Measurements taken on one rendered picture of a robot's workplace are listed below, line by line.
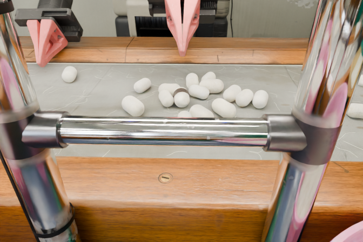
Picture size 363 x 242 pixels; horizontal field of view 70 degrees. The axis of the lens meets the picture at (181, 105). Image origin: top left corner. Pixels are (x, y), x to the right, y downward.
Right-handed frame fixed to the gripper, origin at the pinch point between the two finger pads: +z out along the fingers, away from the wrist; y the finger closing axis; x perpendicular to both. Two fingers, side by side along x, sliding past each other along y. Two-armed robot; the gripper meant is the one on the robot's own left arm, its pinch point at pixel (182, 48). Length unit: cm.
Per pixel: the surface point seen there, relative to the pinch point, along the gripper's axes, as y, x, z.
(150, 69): -6.2, 13.1, -3.8
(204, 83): 3.2, 5.3, 2.7
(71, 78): -18.2, 8.0, 0.3
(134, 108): -6.0, 0.6, 8.2
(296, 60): 22.0, 15.0, -6.8
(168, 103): -1.9, 2.9, 6.6
